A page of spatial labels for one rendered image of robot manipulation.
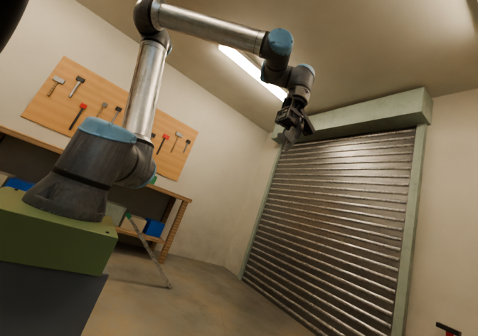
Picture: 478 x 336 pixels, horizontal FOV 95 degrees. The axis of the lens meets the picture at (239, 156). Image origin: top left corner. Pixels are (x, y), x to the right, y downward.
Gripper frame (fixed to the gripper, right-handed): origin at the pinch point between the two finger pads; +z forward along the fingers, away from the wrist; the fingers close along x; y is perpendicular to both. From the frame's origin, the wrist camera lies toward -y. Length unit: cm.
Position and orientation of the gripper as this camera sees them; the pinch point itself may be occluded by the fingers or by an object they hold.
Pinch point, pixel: (288, 148)
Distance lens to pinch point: 83.4
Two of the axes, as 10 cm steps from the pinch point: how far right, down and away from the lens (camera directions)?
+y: -7.8, -4.5, -4.4
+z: -3.1, 8.8, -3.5
